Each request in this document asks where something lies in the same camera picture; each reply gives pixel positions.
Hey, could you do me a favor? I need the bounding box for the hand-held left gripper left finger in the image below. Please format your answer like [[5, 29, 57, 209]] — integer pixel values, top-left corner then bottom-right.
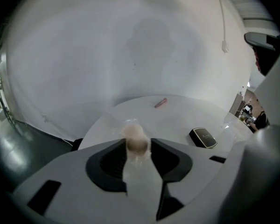
[[12, 138, 155, 224]]

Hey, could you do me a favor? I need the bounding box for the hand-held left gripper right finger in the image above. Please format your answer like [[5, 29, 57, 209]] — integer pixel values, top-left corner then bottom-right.
[[151, 137, 235, 222]]

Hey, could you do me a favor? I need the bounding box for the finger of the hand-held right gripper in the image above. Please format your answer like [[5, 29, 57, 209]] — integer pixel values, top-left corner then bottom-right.
[[244, 31, 280, 51]]

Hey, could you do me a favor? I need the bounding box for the small black square device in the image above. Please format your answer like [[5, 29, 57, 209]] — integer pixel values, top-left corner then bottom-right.
[[189, 127, 218, 149]]

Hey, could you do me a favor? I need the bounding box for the small white object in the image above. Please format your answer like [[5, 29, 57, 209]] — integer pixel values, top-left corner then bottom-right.
[[118, 118, 155, 168]]

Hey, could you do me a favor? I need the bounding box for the pink pen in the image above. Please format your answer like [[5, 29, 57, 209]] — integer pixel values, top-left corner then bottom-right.
[[154, 98, 168, 109]]

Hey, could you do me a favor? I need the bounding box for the white wall socket box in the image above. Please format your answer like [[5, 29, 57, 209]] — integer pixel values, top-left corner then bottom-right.
[[221, 40, 230, 54]]

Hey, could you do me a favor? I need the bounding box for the white wall conduit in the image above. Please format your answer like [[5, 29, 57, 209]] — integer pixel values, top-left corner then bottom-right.
[[214, 0, 227, 42]]

